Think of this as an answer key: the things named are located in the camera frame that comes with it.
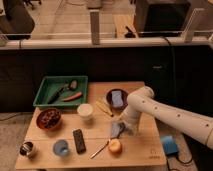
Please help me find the brown bowl with nuts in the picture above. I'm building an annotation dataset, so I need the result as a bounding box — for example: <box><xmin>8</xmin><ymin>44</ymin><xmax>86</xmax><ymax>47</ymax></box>
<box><xmin>36</xmin><ymin>108</ymin><xmax>61</xmax><ymax>131</ymax></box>

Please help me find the blue box on floor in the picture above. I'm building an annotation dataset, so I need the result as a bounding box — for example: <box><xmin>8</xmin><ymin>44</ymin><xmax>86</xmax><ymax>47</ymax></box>
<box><xmin>161</xmin><ymin>135</ymin><xmax>179</xmax><ymax>155</ymax></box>

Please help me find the green plastic tray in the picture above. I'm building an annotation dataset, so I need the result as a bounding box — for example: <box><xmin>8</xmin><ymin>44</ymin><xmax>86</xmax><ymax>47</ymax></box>
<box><xmin>33</xmin><ymin>76</ymin><xmax>88</xmax><ymax>109</ymax></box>

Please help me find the red chili pepper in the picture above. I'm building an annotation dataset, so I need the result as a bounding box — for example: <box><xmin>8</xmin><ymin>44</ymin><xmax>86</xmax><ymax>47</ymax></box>
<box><xmin>62</xmin><ymin>92</ymin><xmax>82</xmax><ymax>102</ymax></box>

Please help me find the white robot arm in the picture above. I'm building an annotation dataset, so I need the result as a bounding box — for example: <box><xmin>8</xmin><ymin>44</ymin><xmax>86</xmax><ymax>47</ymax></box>
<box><xmin>120</xmin><ymin>86</ymin><xmax>213</xmax><ymax>150</ymax></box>

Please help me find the white paper cup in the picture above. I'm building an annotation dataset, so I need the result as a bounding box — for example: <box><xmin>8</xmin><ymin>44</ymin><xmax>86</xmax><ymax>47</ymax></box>
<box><xmin>77</xmin><ymin>103</ymin><xmax>93</xmax><ymax>121</ymax></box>

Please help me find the blue sponge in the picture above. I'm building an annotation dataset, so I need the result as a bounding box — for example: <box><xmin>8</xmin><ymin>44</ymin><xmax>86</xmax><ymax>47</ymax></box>
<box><xmin>111</xmin><ymin>90</ymin><xmax>123</xmax><ymax>107</ymax></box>

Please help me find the yellow handled tool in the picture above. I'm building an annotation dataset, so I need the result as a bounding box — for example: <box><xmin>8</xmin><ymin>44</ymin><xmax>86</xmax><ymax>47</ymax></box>
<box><xmin>96</xmin><ymin>101</ymin><xmax>114</xmax><ymax>117</ymax></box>

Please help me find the black office chair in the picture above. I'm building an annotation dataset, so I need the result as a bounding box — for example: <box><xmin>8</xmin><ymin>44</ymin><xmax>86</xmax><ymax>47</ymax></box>
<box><xmin>0</xmin><ymin>0</ymin><xmax>35</xmax><ymax>40</ymax></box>

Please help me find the wooden table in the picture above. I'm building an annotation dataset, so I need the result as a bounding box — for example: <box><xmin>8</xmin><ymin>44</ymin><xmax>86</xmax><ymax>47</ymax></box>
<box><xmin>14</xmin><ymin>81</ymin><xmax>167</xmax><ymax>171</ymax></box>

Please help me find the black handled brush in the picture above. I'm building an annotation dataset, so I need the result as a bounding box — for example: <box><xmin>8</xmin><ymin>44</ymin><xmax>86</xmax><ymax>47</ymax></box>
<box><xmin>48</xmin><ymin>80</ymin><xmax>78</xmax><ymax>104</ymax></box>

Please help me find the red yellow apple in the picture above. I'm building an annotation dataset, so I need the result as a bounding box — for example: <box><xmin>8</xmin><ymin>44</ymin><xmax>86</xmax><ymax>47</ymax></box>
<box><xmin>108</xmin><ymin>139</ymin><xmax>122</xmax><ymax>154</ymax></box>

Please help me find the silver metal cup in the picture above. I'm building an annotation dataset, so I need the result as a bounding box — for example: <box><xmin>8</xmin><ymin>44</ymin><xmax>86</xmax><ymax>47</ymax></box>
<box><xmin>19</xmin><ymin>141</ymin><xmax>36</xmax><ymax>158</ymax></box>

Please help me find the black cabinet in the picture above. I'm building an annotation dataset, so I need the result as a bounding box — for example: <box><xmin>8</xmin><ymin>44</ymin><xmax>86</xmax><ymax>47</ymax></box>
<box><xmin>133</xmin><ymin>0</ymin><xmax>191</xmax><ymax>37</ymax></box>

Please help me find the black remote control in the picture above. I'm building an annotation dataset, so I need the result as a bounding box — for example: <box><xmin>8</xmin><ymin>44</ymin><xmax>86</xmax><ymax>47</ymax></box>
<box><xmin>73</xmin><ymin>129</ymin><xmax>86</xmax><ymax>154</ymax></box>

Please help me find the grey blue towel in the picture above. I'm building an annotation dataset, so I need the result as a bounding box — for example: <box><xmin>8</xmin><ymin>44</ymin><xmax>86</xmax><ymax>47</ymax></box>
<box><xmin>109</xmin><ymin>120</ymin><xmax>134</xmax><ymax>139</ymax></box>

